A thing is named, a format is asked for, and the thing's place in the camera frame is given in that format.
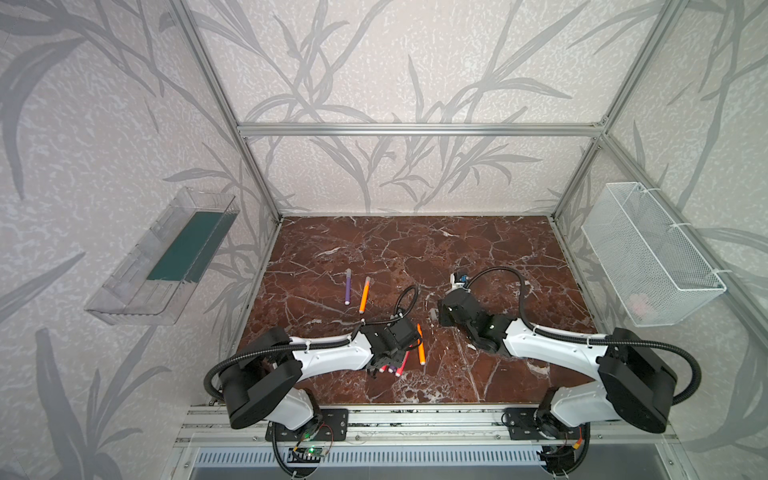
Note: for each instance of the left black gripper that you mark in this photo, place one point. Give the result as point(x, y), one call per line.
point(399, 360)

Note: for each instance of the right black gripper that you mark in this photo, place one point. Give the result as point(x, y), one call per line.
point(441, 313)

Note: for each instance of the purple highlighter pen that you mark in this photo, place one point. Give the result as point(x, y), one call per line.
point(347, 297)

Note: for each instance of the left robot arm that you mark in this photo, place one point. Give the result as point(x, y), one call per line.
point(260, 383)

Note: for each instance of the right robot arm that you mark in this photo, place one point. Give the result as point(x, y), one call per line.
point(630, 379)

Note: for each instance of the yellow orange highlighter pen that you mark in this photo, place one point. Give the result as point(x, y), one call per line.
point(420, 347)

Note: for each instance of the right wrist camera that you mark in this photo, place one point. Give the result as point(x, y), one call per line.
point(459, 279)

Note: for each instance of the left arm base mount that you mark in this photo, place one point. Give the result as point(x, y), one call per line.
point(330, 424)

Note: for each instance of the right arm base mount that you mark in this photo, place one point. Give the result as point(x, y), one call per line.
point(526, 423)

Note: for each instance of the circuit board with wires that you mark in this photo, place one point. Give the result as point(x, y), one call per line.
point(308, 455)

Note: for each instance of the white wire mesh basket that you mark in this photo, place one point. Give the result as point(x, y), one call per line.
point(658, 274)

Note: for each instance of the aluminium front rail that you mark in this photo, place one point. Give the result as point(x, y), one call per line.
point(370, 425)

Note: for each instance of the clear plastic wall tray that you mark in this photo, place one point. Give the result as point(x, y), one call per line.
point(152, 285)

